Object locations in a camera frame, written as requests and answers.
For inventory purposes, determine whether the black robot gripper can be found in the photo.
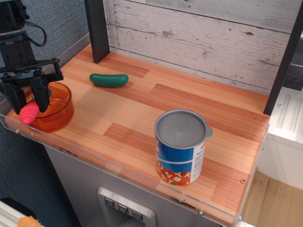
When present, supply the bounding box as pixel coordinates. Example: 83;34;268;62
0;34;63;115

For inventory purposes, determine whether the pink handled metal spoon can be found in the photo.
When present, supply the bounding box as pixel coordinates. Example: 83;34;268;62
19;88;52;125

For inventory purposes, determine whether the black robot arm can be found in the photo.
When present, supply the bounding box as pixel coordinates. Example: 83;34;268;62
0;0;63;114

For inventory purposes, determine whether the orange transparent plastic bowl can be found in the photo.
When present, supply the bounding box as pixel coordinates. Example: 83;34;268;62
29;82;74;132

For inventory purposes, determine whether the clear acrylic edge guard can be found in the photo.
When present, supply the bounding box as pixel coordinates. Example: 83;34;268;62
0;33;270;224

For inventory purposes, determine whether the green toy pickle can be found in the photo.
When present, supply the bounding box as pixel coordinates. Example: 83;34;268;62
89;73;129;88

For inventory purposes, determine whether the grey toy fridge cabinet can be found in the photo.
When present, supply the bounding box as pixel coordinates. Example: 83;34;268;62
45;147;219;227

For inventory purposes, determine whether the orange cloth item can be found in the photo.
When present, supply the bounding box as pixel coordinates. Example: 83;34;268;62
17;216;42;227

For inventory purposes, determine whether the silver dispenser button panel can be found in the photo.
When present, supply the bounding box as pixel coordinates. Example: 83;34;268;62
98;186;157;227

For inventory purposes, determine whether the blue soup can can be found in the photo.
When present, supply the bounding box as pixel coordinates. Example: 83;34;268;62
154;109;213;185

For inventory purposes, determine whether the white toy sink unit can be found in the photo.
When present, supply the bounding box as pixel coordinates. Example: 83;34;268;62
257;87;303;189

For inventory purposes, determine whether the dark grey left post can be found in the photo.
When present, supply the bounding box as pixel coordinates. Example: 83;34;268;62
84;0;110;63

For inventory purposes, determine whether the dark grey post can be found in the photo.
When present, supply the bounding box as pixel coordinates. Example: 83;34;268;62
263;1;303;116
84;0;110;63

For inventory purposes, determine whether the dark grey right post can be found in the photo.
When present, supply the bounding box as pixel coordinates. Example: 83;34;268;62
263;1;303;116

